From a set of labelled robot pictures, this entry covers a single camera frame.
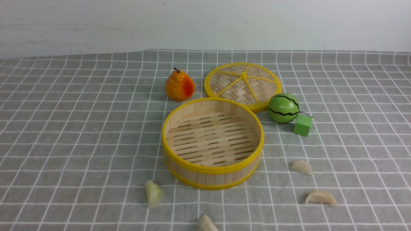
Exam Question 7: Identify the pale green dumpling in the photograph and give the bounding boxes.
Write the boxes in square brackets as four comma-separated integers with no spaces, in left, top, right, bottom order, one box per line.
[145,180,163,207]

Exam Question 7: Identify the white dumpling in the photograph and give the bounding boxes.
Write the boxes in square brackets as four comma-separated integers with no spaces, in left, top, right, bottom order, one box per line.
[197,214,219,231]

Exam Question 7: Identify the beige dumpling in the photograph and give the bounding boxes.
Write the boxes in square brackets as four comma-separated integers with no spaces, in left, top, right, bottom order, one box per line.
[289,159,313,176]
[304,190,337,206]

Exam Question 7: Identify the bamboo steamer tray yellow rim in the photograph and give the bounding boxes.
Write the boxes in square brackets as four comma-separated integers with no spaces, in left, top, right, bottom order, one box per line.
[161,98,264,190]

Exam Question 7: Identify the woven bamboo steamer lid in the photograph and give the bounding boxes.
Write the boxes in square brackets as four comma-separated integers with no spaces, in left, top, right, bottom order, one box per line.
[204,63,283,113]

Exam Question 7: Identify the orange red toy pear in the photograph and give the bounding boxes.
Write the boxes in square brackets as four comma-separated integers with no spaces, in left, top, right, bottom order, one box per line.
[165,67,196,101]

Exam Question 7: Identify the green toy watermelon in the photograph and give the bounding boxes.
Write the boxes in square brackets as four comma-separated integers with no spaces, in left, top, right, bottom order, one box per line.
[267,93,300,124]

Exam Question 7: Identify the green toy cube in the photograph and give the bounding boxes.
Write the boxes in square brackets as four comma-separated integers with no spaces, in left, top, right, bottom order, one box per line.
[293,115,313,137]

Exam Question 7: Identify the grey white-grid tablecloth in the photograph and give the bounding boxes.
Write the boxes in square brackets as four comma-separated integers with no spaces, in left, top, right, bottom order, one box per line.
[0,50,411,231]

